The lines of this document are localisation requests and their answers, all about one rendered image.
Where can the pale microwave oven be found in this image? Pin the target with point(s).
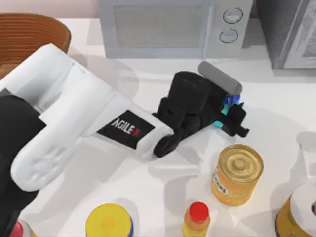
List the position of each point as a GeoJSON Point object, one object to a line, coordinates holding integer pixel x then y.
{"type": "Point", "coordinates": [172, 27]}

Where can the round grey microwave knob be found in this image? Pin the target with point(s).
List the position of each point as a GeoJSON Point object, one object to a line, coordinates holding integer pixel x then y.
{"type": "Point", "coordinates": [233, 14]}
{"type": "Point", "coordinates": [228, 36]}

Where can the yellow and white container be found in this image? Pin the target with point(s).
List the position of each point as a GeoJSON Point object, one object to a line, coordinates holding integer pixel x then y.
{"type": "Point", "coordinates": [298, 214]}

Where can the yellow bottle with red cap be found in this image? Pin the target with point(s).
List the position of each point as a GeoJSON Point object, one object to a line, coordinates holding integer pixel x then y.
{"type": "Point", "coordinates": [196, 219]}

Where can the brown wicker basket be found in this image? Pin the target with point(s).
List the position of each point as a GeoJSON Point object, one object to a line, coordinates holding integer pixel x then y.
{"type": "Point", "coordinates": [32, 42]}

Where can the yellow can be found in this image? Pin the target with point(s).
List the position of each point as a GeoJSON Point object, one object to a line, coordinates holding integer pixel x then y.
{"type": "Point", "coordinates": [237, 172]}

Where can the yellow-lidded blue can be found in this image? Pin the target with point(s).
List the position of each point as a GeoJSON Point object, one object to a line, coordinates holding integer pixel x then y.
{"type": "Point", "coordinates": [108, 222]}

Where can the small blue and teal object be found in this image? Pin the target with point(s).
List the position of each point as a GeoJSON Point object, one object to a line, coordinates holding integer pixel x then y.
{"type": "Point", "coordinates": [231, 99]}

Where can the microwave oven door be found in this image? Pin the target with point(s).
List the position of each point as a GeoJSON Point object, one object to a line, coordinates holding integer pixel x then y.
{"type": "Point", "coordinates": [158, 27]}

